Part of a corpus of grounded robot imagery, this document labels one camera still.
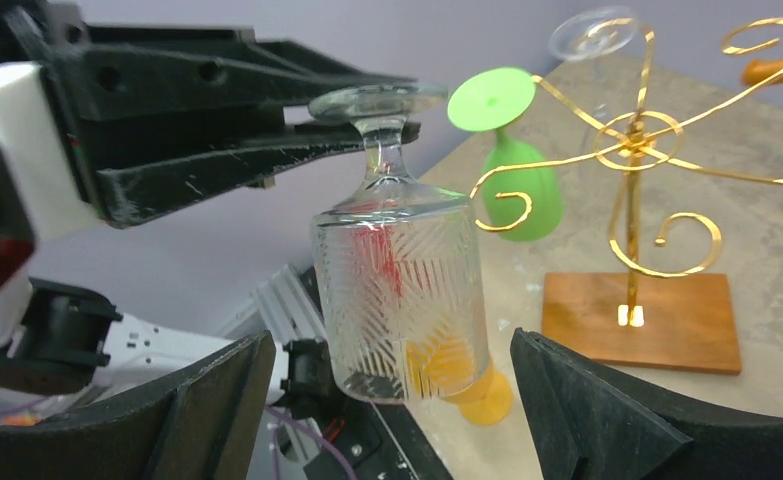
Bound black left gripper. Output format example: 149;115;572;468
0;1;404;206

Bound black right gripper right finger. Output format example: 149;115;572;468
510;329;783;479

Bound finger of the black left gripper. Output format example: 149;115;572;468
96;121;422;230

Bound green plastic goblet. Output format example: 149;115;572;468
447;67;563;242

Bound small clear glass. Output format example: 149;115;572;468
309;83;490;404

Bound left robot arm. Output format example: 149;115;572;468
0;1;399;421

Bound clear wine glass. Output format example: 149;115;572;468
548;5;638;123

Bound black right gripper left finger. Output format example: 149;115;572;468
0;332;276;479

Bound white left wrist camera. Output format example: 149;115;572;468
0;62;100;290

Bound red plastic goblet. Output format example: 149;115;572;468
350;223;432;298

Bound yellow-orange plastic goblet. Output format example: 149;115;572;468
405;336;513;426

